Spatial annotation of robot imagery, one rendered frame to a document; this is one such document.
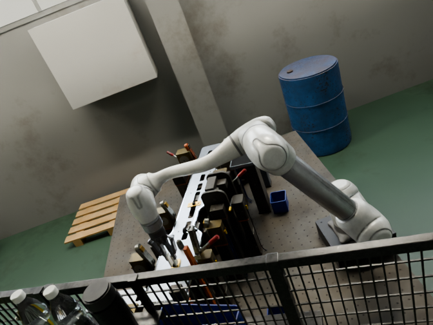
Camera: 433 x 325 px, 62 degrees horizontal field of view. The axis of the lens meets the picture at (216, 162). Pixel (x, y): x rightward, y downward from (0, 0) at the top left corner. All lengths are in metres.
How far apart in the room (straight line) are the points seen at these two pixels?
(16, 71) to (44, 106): 0.44
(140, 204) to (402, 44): 4.01
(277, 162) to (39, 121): 3.65
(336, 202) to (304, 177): 0.19
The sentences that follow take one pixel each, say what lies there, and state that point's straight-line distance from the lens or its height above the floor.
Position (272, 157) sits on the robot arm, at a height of 1.51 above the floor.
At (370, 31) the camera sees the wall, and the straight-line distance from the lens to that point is 4.72.
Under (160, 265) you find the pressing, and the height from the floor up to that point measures 1.00.
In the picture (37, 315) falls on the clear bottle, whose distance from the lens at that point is 1.07.
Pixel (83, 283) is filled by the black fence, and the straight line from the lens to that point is 1.08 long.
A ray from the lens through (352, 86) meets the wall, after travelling 4.79.
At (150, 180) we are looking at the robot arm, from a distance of 1.65.
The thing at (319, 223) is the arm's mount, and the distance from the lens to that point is 2.05.
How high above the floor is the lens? 2.15
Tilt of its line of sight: 28 degrees down
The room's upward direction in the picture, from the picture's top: 22 degrees counter-clockwise
